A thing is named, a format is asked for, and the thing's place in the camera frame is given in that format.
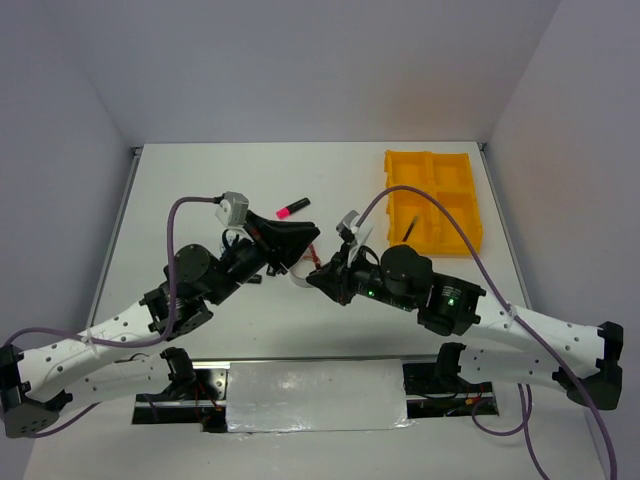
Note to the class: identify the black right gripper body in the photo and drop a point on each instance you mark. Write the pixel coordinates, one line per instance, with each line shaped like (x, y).
(366, 278)

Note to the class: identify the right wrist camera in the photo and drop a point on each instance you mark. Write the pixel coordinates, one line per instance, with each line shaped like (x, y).
(352, 235)

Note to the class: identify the right table aluminium rail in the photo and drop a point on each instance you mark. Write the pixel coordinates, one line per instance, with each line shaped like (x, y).
(482, 147)

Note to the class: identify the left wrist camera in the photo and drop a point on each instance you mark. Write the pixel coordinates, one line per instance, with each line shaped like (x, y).
(232, 208)

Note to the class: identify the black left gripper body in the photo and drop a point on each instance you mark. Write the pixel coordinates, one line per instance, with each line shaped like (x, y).
(249, 258)

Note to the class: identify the table aluminium rail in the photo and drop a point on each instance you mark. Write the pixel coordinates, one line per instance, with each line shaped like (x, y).
(482, 147)
(135, 158)

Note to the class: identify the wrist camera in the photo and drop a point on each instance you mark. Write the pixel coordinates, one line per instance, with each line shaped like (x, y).
(232, 208)
(352, 235)

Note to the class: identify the red gel pen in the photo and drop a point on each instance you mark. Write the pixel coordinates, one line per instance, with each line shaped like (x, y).
(312, 255)

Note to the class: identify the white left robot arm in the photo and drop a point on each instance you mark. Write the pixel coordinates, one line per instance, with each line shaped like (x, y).
(132, 351)

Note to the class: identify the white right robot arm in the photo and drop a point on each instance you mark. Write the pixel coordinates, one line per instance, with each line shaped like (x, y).
(484, 340)

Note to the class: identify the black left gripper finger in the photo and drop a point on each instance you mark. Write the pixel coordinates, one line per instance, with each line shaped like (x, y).
(290, 241)
(259, 228)

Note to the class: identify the pink highlighter marker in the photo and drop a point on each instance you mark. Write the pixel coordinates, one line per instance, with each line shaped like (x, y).
(292, 208)

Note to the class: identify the left table aluminium rail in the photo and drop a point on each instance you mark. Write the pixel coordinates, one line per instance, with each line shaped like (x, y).
(135, 158)

